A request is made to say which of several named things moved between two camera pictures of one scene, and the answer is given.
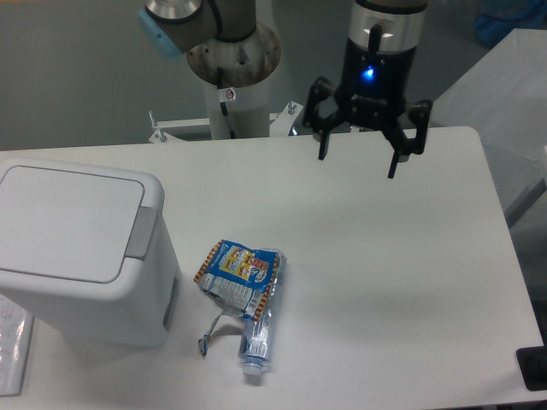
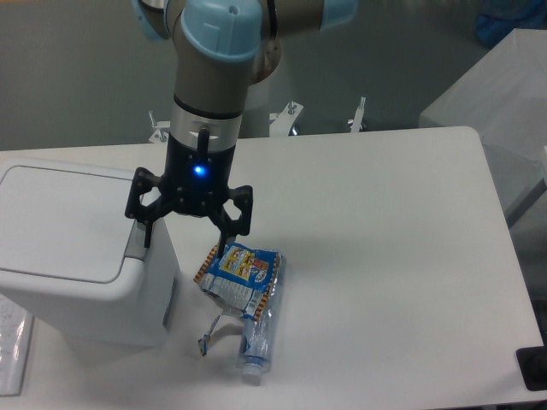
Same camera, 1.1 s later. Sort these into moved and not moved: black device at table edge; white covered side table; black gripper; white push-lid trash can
Moved: black gripper
Not moved: black device at table edge; white push-lid trash can; white covered side table
